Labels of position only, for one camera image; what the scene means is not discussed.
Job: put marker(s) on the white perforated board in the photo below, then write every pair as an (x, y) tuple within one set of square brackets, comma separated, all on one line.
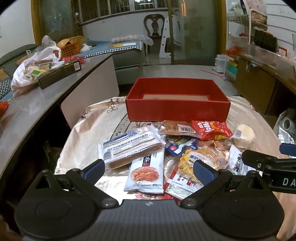
[(165, 48)]

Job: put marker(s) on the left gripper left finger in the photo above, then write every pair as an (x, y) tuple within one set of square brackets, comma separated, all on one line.
[(85, 181)]

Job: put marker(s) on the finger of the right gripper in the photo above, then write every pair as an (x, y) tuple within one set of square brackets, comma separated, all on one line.
[(288, 149), (279, 174)]

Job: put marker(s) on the orange plastic basket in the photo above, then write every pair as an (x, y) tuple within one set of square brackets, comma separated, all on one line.
[(71, 46)]

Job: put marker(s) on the white wire shelf rack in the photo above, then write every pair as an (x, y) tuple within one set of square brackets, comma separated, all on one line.
[(242, 17)]

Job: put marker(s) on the grey sofa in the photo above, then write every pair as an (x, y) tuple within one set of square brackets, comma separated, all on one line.
[(128, 64)]

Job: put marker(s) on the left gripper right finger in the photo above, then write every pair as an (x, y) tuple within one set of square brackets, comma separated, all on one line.
[(213, 181)]

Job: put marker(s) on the waffle snack packet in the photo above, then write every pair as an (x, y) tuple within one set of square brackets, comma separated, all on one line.
[(207, 155)]

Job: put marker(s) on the red snack bag on counter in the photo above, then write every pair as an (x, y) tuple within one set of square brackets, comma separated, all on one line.
[(74, 58)]

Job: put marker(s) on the red candy bag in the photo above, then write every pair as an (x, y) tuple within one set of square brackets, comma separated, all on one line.
[(211, 130)]

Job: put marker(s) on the brown tofu snack packet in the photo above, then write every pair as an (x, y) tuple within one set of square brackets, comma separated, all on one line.
[(177, 128)]

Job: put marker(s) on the white spicy strips packet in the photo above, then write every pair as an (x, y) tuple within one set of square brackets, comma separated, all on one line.
[(146, 174)]

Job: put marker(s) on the grey counter cabinet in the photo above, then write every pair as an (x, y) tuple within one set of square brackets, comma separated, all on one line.
[(96, 81)]

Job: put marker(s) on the white stacked containers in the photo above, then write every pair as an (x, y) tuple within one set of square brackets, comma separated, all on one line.
[(220, 63)]

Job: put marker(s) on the dark green carton box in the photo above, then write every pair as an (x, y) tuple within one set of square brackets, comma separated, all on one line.
[(54, 75)]

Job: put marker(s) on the orange plastic bag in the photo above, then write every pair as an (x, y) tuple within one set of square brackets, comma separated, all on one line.
[(234, 51)]

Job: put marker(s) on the round white cake packet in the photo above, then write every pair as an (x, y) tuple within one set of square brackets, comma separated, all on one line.
[(243, 136)]

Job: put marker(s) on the white chicken gizzard packet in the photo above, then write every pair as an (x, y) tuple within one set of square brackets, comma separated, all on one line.
[(235, 162)]

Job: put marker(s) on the blue sofa cover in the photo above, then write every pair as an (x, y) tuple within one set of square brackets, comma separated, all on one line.
[(105, 47)]

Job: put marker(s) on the wooden cabinet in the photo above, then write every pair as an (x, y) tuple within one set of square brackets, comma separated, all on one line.
[(266, 91)]

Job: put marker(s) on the red white snack packet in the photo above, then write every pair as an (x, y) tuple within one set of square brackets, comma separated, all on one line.
[(179, 186)]

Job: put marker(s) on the red cardboard box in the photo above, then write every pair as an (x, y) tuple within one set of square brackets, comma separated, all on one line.
[(177, 99)]

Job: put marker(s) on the white plastic bag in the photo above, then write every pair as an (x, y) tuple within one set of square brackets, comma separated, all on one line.
[(26, 75)]

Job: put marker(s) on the dark wooden chair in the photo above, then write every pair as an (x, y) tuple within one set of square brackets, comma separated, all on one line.
[(155, 26)]

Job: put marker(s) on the blue small snack packet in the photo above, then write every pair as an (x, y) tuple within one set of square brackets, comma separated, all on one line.
[(176, 145)]

